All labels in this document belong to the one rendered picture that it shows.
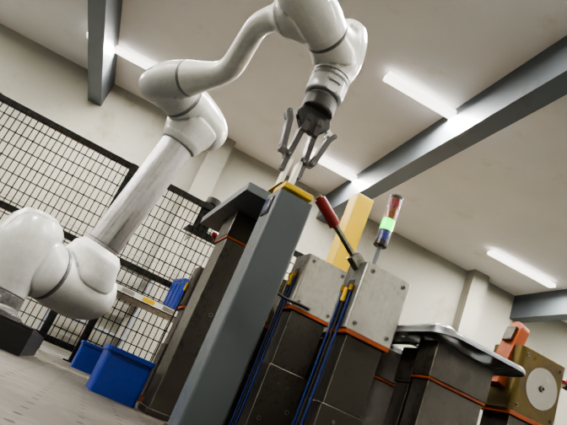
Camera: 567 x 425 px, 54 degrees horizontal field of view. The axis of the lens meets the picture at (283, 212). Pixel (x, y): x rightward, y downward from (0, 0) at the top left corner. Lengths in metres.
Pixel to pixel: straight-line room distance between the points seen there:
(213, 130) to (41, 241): 0.59
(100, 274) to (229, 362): 0.76
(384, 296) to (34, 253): 0.91
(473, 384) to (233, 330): 0.40
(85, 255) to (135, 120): 7.12
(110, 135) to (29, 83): 1.32
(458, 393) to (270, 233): 0.40
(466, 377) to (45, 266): 1.03
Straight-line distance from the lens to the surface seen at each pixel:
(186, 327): 1.17
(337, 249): 2.83
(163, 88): 1.63
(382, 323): 0.94
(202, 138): 1.71
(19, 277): 1.51
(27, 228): 1.52
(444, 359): 0.97
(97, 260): 1.61
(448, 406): 0.98
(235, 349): 0.94
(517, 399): 1.11
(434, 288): 9.66
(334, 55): 1.29
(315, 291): 1.17
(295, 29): 1.24
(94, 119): 8.65
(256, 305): 0.95
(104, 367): 1.16
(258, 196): 1.10
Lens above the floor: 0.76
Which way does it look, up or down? 20 degrees up
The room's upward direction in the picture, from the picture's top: 23 degrees clockwise
